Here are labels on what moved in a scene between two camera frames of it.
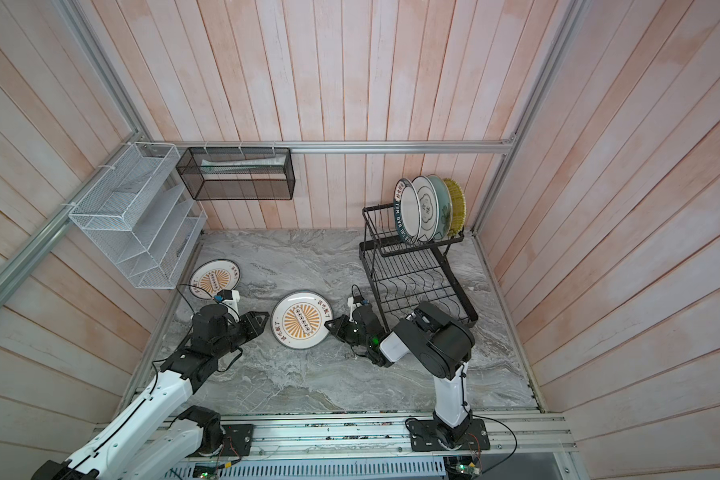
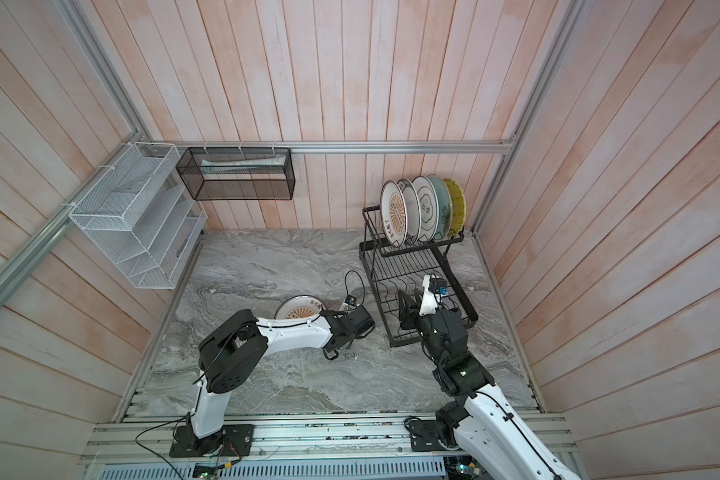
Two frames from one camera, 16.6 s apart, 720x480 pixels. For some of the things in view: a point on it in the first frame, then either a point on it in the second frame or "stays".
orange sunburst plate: [297, 319] -> [394, 214]
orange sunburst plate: [211, 276] -> [299, 307]
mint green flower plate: [445, 206] stays
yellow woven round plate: [459, 208] stays
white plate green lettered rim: [407, 211] stays
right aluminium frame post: [555, 55] stays
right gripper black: [339, 331] -> [410, 314]
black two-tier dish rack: [404, 275] stays
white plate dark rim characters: [430, 209] stays
